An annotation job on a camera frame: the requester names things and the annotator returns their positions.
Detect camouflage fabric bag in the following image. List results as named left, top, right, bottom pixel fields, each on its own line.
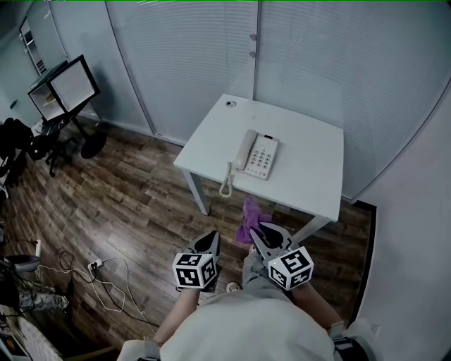
left=17, top=290, right=70, bottom=312

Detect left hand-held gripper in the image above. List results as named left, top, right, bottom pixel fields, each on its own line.
left=171, top=230, right=222, bottom=294

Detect person's left forearm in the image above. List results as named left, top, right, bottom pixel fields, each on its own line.
left=153, top=288, right=202, bottom=348

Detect black round pedestal stand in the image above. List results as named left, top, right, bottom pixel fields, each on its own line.
left=38, top=112, right=108, bottom=159

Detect person's right forearm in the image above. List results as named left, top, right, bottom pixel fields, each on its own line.
left=290, top=281, right=345, bottom=331

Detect black office chair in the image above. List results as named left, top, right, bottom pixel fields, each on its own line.
left=0, top=118, right=78, bottom=188

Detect person's white shirt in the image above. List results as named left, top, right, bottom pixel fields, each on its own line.
left=116, top=289, right=381, bottom=361

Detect white office table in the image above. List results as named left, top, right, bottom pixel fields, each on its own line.
left=173, top=93, right=345, bottom=244

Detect white telephone base with keypad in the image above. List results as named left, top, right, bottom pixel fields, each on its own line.
left=242, top=133, right=280, bottom=181

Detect purple cloth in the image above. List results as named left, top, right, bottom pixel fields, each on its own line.
left=235, top=196, right=274, bottom=245

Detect person's grey trousers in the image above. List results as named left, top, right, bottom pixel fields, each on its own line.
left=242, top=252, right=293, bottom=300

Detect black-framed white light box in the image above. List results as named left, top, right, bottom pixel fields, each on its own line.
left=27, top=54, right=101, bottom=123

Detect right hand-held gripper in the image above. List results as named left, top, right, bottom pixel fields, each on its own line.
left=248, top=221, right=315, bottom=293

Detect dark grey swivel stool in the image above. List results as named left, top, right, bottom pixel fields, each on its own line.
left=6, top=255, right=42, bottom=273

